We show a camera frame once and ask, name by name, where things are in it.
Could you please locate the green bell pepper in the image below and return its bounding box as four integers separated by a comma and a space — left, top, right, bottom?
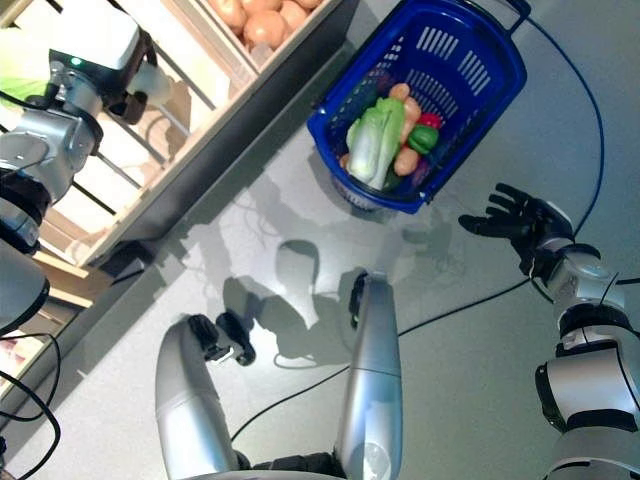
407, 125, 441, 154

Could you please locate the wooden slat crate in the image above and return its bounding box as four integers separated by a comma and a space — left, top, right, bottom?
0, 0, 264, 269
164, 0, 334, 76

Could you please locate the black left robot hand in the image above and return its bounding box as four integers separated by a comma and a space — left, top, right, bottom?
47, 7, 160, 126

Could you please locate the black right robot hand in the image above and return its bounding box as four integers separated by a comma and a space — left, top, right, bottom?
458, 182, 576, 257

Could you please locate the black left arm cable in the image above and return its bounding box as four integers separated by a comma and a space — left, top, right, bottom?
0, 332, 62, 469

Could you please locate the purple eggplant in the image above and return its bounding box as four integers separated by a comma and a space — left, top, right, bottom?
414, 154, 441, 181

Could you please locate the grey robot torso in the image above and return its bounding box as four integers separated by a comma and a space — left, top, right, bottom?
164, 449, 351, 480

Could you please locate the wooden vegetable display rack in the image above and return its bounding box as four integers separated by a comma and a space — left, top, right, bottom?
0, 0, 361, 436

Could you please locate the long black floor cable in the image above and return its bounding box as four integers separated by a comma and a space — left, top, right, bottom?
232, 17, 606, 444

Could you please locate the blue plastic shopping basket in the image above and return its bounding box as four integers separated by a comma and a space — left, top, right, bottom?
305, 0, 532, 216

